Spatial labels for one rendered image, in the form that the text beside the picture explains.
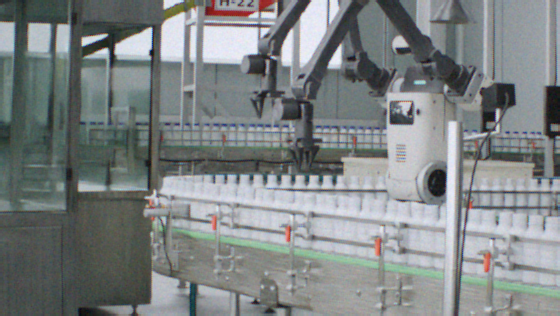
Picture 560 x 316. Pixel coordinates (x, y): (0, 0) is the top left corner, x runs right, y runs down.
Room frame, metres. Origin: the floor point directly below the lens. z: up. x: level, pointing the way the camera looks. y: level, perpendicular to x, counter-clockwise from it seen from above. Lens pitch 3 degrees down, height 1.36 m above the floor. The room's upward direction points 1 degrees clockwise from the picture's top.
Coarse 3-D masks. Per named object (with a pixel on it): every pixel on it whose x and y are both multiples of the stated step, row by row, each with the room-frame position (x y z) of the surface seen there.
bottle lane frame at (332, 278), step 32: (192, 256) 4.50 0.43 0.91; (224, 256) 4.32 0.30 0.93; (256, 256) 4.15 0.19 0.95; (288, 256) 3.99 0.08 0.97; (320, 256) 3.84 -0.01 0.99; (224, 288) 4.32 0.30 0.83; (256, 288) 4.14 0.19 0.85; (320, 288) 3.84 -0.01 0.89; (352, 288) 3.71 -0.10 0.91; (416, 288) 3.46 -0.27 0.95; (480, 288) 3.24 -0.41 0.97; (512, 288) 3.14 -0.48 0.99
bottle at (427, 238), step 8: (432, 208) 3.48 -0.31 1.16; (424, 216) 3.49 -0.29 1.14; (432, 216) 3.48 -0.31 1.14; (424, 224) 3.47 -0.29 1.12; (432, 224) 3.47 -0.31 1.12; (424, 232) 3.47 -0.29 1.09; (432, 232) 3.47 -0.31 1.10; (424, 240) 3.47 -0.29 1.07; (432, 240) 3.47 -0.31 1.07; (424, 248) 3.47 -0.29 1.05; (432, 248) 3.47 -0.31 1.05; (424, 256) 3.47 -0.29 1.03; (424, 264) 3.47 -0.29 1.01; (432, 264) 3.47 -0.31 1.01
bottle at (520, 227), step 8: (520, 216) 3.18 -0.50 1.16; (520, 224) 3.18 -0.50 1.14; (512, 232) 3.18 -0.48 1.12; (520, 232) 3.17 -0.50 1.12; (520, 248) 3.17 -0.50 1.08; (512, 256) 3.18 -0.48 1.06; (520, 256) 3.17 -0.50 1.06; (520, 264) 3.17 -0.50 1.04; (512, 272) 3.18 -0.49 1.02; (520, 272) 3.17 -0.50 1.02; (512, 280) 3.18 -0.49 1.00; (520, 280) 3.17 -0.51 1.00
